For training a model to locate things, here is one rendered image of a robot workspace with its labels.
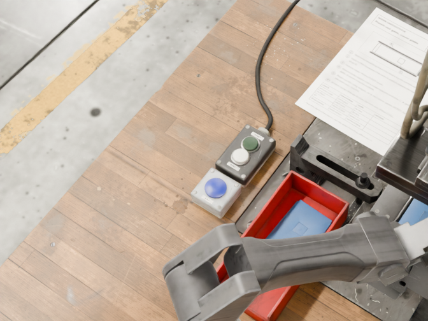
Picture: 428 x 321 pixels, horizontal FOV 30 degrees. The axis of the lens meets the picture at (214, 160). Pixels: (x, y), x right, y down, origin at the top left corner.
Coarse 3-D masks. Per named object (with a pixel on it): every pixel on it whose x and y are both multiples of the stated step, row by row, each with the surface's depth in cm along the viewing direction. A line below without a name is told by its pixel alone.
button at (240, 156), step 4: (236, 152) 147; (240, 152) 147; (244, 152) 147; (232, 156) 147; (236, 156) 147; (240, 156) 146; (244, 156) 146; (236, 160) 146; (240, 160) 146; (244, 160) 146
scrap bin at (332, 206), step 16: (288, 176) 141; (288, 192) 146; (304, 192) 145; (320, 192) 141; (272, 208) 142; (288, 208) 144; (320, 208) 144; (336, 208) 142; (256, 224) 139; (272, 224) 143; (336, 224) 137; (224, 272) 137; (288, 288) 131; (256, 304) 136; (272, 304) 135; (256, 320) 134; (272, 320) 132
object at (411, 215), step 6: (414, 198) 134; (414, 204) 134; (420, 204) 134; (408, 210) 133; (414, 210) 133; (420, 210) 133; (426, 210) 133; (408, 216) 133; (414, 216) 133; (420, 216) 133; (402, 222) 132; (414, 222) 132
